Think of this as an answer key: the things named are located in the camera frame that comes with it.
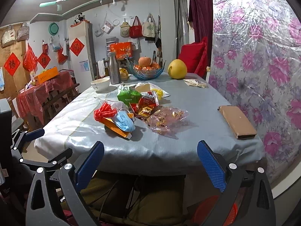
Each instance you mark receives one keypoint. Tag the white ceramic bowl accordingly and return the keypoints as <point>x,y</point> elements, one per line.
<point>102,84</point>

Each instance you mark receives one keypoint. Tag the red foam fruit net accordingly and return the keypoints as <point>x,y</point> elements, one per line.
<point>105,111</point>

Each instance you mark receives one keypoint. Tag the white refrigerator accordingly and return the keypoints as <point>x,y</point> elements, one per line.
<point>82,56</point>

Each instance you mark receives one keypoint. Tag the crumpled paper wrapper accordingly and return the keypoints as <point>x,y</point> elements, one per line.
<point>195,83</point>

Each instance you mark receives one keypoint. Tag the clear plastic candy bag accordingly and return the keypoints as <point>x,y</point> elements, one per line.
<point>166,121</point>

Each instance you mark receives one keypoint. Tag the red covered side table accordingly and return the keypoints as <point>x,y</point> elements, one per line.
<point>31,100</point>

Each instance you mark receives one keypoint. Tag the yellow pomelo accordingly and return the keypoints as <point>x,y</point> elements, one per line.
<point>177,69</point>

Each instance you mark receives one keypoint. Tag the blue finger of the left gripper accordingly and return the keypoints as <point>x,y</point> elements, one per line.
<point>30,136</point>

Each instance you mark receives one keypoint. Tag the red fu diamond poster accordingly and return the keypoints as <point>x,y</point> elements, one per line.
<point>12,63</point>

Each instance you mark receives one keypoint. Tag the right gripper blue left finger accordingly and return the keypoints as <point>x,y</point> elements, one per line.
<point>87,164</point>

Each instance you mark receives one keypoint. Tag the blue glass fruit bowl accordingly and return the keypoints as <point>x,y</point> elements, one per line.
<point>143,75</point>

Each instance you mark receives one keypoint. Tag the floral plastic-wrapped mattress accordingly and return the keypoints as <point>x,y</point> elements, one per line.
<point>256,67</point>

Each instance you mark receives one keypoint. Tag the red plastic bag on wall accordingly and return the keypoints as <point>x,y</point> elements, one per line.
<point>30,60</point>

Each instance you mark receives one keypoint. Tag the red tote bag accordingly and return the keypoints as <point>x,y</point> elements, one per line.
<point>136,28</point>

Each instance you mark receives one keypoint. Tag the steel water bottle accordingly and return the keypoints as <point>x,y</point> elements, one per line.
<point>114,69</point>

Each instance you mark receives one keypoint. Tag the orange box on side table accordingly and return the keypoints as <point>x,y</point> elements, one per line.
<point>46,75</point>

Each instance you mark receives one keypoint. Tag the beige tote bag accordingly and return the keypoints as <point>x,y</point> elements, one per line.
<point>149,27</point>

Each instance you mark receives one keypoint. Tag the yellow plastic bag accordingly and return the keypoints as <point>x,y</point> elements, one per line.
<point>123,74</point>

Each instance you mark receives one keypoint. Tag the orange gift box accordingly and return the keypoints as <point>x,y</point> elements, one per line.
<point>122,50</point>

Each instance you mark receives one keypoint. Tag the brown cardboard book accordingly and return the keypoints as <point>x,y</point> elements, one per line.
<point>238,122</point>

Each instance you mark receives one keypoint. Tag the blue face mask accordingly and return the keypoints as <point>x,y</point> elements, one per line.
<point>123,121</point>

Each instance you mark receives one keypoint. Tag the red pillow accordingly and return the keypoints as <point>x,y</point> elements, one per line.
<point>195,57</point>

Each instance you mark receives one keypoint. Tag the large orange fruit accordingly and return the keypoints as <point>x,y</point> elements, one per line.
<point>144,61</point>

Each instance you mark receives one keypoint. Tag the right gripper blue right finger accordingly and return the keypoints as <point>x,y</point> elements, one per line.
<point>211,165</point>

